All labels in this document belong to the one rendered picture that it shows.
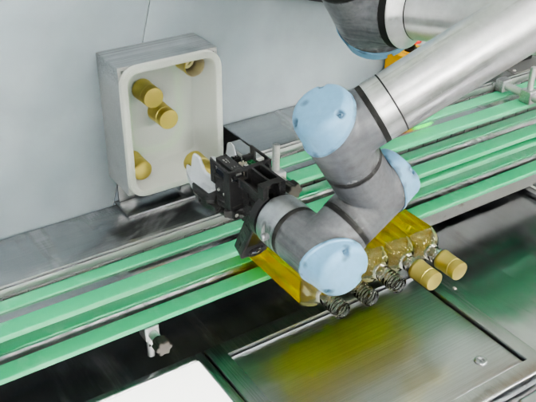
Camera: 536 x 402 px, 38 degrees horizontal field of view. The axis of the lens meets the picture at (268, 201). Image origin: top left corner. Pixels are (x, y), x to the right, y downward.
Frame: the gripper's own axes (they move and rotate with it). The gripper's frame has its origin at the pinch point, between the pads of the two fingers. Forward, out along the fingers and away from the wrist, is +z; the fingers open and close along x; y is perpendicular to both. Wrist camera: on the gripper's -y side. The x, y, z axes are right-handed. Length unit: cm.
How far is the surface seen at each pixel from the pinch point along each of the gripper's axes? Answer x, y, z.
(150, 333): 14.4, -22.4, -5.4
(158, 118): 1.8, 4.9, 11.0
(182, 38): -5.7, 15.3, 15.2
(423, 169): -44.1, -13.2, -3.6
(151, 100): 2.9, 8.6, 10.5
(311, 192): -21.5, -12.5, 1.0
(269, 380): 0.3, -30.6, -17.6
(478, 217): -68, -36, 2
